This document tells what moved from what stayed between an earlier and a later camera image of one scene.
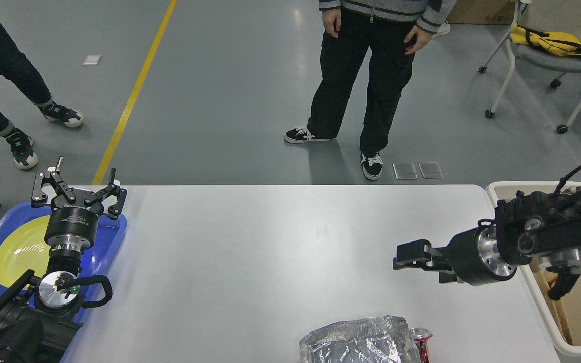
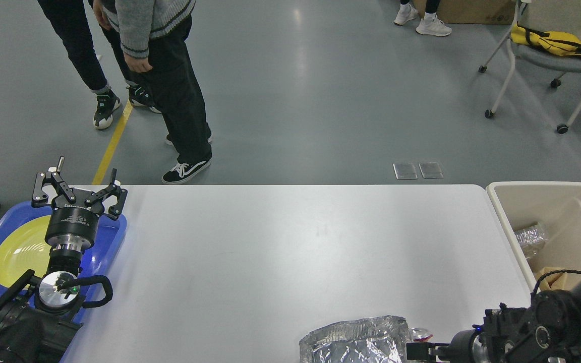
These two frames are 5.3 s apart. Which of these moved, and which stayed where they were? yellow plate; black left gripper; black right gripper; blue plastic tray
Moved: black right gripper
Stayed: black left gripper; yellow plate; blue plastic tray
